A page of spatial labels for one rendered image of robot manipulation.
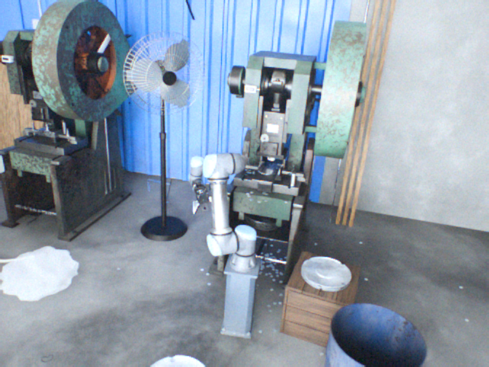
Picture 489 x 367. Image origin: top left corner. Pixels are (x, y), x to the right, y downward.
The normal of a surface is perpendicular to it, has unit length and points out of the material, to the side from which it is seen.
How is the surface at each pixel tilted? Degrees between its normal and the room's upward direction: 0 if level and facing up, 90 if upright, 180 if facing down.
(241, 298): 90
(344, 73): 67
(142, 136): 90
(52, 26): 53
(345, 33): 31
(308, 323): 90
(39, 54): 76
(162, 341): 0
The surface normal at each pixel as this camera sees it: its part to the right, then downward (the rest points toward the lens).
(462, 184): -0.24, 0.38
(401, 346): -0.87, 0.11
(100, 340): 0.07, -0.91
